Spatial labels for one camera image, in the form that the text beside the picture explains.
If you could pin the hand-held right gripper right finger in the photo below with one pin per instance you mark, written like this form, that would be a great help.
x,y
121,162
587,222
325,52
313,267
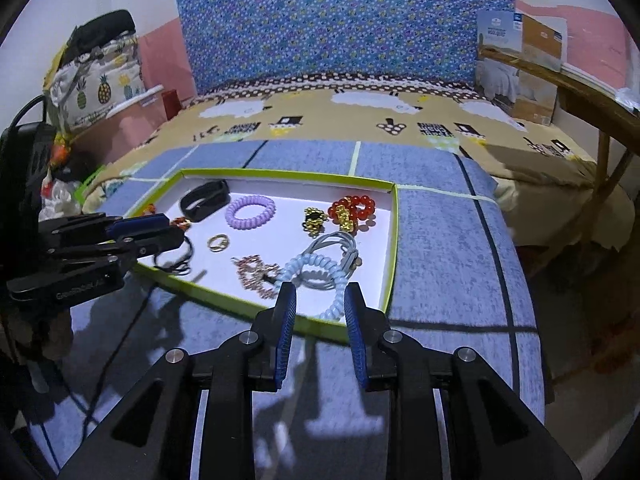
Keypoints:
x,y
356,340

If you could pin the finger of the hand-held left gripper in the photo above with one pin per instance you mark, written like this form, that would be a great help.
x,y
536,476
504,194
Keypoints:
x,y
137,223
155,242

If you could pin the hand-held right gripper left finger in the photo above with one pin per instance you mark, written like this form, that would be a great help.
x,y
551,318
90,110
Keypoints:
x,y
285,330

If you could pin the green shallow cardboard box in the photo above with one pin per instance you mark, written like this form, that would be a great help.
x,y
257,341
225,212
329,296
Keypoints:
x,y
372,240

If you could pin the person's left hand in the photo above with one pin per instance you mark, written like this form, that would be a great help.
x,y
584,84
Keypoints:
x,y
47,327

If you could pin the black wristband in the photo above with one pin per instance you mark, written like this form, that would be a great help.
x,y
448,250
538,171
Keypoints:
x,y
197,207

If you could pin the white plastic bag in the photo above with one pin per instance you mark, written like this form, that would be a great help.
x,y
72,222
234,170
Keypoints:
x,y
60,195

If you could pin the blue checked blanket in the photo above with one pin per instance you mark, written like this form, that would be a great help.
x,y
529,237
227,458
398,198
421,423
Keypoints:
x,y
440,260

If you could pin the white plastic board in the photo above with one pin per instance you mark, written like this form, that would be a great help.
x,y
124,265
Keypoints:
x,y
135,101

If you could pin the small red box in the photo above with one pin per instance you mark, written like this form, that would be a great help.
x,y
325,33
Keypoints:
x,y
170,105

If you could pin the pineapple print bag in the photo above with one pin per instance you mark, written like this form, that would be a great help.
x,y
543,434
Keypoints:
x,y
95,90

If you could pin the black bag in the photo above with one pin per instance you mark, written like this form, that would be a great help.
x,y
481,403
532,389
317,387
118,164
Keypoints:
x,y
102,27

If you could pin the sheep print bed sheet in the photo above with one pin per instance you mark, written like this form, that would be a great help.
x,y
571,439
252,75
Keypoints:
x,y
325,120

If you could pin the blue floral cushion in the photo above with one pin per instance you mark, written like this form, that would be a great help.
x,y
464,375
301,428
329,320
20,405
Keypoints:
x,y
340,20

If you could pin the printed cardboard package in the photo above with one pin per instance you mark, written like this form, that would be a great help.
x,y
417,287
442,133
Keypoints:
x,y
535,85

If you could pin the wooden chair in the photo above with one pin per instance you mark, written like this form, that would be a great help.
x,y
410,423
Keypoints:
x,y
595,105

